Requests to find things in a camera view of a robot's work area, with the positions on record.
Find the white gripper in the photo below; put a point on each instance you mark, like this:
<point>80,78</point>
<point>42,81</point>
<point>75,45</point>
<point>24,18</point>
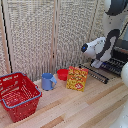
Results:
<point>96,63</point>

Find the blue plastic mug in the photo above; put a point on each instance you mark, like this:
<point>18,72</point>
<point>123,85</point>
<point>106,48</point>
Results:
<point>48,82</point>

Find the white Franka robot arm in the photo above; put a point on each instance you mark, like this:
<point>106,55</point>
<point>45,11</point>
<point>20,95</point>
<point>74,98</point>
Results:
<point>111,36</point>

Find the black oven door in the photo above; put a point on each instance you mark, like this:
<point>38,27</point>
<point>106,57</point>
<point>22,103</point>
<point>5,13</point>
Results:
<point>95,74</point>

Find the yellow red food box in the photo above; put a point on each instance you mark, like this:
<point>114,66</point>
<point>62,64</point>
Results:
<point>77,79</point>

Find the red bowl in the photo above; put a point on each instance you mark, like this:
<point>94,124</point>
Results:
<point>62,74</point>

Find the woven folding screen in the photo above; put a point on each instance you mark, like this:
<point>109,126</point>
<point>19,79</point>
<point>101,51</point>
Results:
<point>30,36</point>

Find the red plastic shopping basket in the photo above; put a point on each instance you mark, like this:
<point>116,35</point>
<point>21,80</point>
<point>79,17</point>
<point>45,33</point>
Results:
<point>18,96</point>

